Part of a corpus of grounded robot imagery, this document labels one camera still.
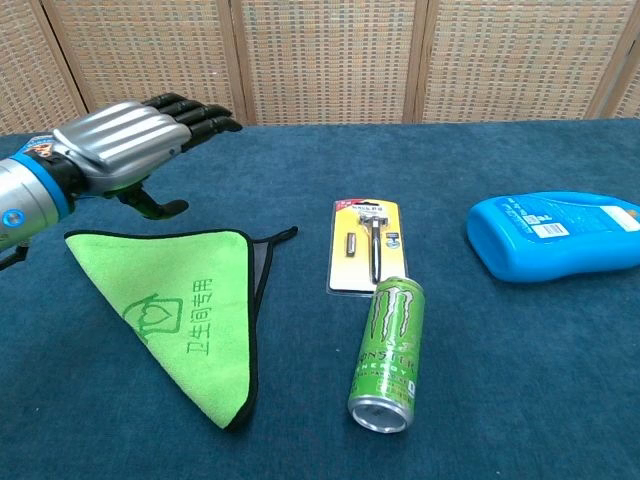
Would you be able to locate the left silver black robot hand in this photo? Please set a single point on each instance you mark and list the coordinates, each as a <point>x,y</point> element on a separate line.
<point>125,137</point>

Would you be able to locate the grey and green cloth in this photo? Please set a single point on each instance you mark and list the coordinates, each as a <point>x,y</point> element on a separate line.
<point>190,310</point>

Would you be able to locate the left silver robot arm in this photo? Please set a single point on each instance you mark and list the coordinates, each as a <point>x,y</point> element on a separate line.
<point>25,195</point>

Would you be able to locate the blue cookie box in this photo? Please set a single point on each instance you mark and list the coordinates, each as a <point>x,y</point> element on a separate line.
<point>37,145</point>

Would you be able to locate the woven bamboo folding screen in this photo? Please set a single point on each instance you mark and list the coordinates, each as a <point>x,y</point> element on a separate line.
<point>325,60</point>

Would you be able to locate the blue carpet table mat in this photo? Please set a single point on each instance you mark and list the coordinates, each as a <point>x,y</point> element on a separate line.
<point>350,165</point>

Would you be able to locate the razor in blister pack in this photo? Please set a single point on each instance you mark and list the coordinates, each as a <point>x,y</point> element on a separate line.
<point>367,235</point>

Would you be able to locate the green energy drink can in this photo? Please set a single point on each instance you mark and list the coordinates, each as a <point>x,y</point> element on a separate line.
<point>392,350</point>

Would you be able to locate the blue pump detergent bottle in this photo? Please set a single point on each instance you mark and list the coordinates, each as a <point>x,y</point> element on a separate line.
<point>550,245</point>

